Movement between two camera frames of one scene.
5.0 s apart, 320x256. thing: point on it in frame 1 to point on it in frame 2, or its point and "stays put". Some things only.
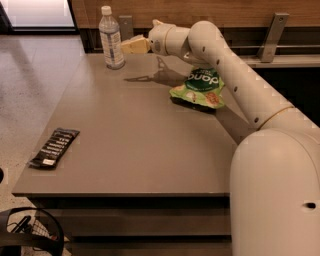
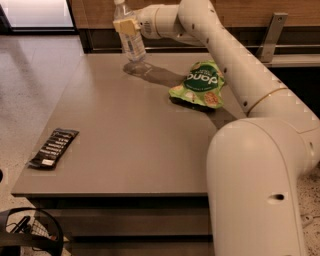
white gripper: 157,38 to 146,20
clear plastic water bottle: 112,45 to 132,43
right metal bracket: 272,37 stays put
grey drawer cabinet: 130,171 stays put
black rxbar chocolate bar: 52,152 stays put
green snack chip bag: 203,88 stays put
